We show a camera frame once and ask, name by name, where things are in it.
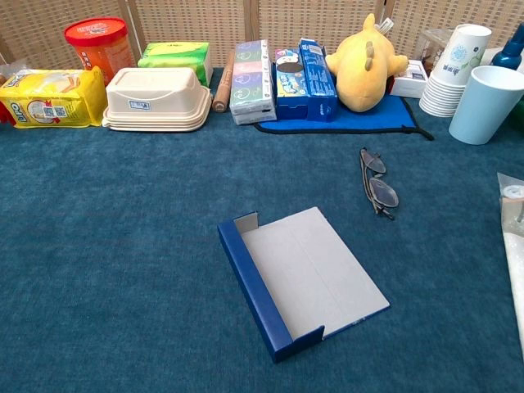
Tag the clear bag with beige cloth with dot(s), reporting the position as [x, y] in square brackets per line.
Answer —
[513, 204]

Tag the yellow plush toy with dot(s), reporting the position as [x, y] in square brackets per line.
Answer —
[362, 69]

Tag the wooden rolling pin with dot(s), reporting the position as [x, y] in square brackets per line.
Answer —
[223, 90]

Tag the dark blue carton box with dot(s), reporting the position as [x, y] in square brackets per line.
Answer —
[319, 78]

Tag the thin metal-framed eyeglasses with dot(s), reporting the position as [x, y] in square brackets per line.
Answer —
[382, 192]

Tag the blue cloth mat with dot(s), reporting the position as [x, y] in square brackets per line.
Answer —
[368, 120]

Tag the orange tub with red lid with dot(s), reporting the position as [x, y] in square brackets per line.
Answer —
[100, 45]

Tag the yellow biscuit pack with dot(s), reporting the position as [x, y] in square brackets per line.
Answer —
[53, 98]

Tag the stack of white paper cups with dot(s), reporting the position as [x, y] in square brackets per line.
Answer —
[454, 61]

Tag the blue yellow cookie box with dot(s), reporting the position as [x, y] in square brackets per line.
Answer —
[290, 82]

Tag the pastel multicolour tissue pack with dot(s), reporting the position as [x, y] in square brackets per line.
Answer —
[250, 82]

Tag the dark blue spray bottle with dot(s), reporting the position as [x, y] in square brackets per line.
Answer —
[509, 51]

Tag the woven rattan folding screen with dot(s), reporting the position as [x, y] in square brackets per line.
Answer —
[192, 20]

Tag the green tissue pack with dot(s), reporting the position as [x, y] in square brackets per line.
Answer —
[176, 55]

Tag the small white box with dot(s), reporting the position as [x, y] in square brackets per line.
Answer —
[409, 86]

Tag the beige plastic lunch box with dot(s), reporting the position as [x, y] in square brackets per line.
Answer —
[155, 98]

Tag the light blue plastic cup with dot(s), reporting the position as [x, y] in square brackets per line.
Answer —
[479, 106]

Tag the clear pack brown snacks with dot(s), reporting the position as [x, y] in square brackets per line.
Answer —
[430, 45]

